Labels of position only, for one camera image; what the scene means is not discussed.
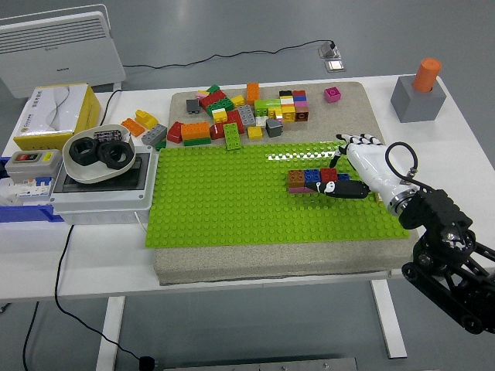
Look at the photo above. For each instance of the pink toy brick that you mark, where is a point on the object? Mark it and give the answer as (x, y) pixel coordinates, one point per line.
(296, 190)
(309, 190)
(301, 104)

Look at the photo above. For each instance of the white orange toy brick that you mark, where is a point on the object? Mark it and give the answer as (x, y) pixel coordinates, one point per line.
(287, 101)

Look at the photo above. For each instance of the brown square toy brick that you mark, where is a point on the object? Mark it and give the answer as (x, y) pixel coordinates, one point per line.
(296, 178)

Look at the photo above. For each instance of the red square toy brick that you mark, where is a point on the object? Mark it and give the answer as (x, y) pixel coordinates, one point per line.
(328, 174)

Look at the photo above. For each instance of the grey electrical enclosure box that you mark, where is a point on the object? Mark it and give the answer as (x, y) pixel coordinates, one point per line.
(96, 205)

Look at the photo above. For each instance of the magenta square toy brick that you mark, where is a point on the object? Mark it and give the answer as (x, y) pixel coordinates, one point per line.
(332, 94)

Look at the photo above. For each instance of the light grey long brick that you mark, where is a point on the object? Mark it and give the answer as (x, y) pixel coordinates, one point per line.
(154, 134)

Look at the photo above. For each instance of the black small toy brick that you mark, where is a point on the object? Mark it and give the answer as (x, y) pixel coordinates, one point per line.
(285, 93)

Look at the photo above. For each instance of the orange two-by-four brick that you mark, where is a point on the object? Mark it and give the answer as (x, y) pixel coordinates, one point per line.
(195, 130)

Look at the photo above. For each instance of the dark brown square brick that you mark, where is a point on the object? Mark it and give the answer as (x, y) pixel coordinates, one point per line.
(302, 115)

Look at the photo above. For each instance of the small black terminal block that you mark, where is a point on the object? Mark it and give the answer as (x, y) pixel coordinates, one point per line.
(106, 135)

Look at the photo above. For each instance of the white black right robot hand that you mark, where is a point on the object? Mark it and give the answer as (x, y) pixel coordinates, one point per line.
(375, 170)

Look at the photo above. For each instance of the grey-brown foam mat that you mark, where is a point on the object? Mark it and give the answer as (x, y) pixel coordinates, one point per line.
(270, 263)

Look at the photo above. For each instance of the pink white yellow small brick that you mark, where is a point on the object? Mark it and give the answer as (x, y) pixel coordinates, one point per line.
(202, 94)

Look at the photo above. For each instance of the red sloped toy brick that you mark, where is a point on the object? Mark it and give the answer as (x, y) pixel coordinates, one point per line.
(175, 132)

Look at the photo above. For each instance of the white bowl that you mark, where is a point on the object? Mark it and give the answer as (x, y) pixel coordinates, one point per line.
(89, 174)

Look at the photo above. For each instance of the blue plastic bin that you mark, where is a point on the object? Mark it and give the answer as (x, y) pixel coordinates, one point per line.
(23, 213)

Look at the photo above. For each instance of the orange cylinder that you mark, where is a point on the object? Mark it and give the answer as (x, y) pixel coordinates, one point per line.
(425, 75)

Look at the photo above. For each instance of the white panel heater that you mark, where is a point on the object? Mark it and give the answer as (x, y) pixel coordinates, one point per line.
(58, 54)

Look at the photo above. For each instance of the large red toy brick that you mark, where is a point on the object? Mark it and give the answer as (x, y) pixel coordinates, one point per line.
(233, 118)
(213, 98)

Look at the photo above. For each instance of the yellow square toy brick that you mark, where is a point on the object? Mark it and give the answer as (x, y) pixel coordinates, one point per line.
(255, 132)
(288, 113)
(237, 101)

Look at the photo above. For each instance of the green studded baseplate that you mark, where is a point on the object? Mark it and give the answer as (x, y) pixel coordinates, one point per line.
(232, 201)

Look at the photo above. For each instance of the lime green long brick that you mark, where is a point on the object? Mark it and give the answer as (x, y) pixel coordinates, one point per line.
(267, 104)

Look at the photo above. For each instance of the large black hex nut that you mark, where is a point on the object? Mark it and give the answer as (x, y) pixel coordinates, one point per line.
(82, 151)
(116, 155)

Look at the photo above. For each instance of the grey push-button switch box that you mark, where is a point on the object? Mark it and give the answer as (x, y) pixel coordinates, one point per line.
(31, 164)

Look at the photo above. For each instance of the small dark green brick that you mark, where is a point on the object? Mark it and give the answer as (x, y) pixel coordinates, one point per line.
(160, 145)
(213, 89)

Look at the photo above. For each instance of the white table leg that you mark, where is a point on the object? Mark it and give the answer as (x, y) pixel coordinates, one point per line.
(388, 320)
(110, 332)

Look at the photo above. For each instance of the grey holder block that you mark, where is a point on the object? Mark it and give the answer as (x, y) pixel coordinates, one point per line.
(417, 106)

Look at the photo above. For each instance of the closed metal floor socket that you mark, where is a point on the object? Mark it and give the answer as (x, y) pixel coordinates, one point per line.
(335, 65)

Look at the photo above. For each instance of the orange flat toy brick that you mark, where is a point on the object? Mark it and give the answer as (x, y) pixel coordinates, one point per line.
(132, 126)

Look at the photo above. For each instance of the orange tall toy brick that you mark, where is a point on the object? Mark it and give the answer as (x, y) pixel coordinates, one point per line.
(252, 92)

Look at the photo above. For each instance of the dark grey sloped brick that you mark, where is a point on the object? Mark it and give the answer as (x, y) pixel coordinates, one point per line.
(274, 128)

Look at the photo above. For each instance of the white blue circuit breaker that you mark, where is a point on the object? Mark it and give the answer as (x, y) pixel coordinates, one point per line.
(33, 189)

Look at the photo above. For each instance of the dark grey toy brick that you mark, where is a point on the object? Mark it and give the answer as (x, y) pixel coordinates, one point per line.
(192, 106)

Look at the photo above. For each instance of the dark green flat brick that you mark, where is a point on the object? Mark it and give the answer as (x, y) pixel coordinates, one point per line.
(197, 141)

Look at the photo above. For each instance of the yellow sloped toy brick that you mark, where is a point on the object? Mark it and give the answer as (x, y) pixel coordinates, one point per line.
(146, 118)

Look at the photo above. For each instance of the white small toy brick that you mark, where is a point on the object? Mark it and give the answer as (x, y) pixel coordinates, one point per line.
(261, 121)

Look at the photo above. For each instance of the green two-by-four brick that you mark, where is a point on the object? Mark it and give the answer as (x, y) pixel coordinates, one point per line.
(233, 137)

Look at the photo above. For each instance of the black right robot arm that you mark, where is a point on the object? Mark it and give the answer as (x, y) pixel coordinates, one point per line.
(441, 216)

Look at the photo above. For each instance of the yellow white tissue box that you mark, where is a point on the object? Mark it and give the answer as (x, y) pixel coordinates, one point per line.
(50, 112)

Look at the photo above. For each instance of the light grey studded brick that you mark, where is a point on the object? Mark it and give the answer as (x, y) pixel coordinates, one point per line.
(246, 115)

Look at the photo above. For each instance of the yellow white toy brick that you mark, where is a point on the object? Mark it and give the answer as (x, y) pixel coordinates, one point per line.
(219, 115)

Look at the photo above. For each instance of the long dark green brick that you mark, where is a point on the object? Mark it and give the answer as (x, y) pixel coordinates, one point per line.
(221, 106)

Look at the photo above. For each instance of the blue square toy brick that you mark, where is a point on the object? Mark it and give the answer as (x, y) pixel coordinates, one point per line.
(343, 177)
(311, 175)

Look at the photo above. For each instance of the open metal floor socket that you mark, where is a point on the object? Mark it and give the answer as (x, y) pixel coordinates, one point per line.
(329, 50)

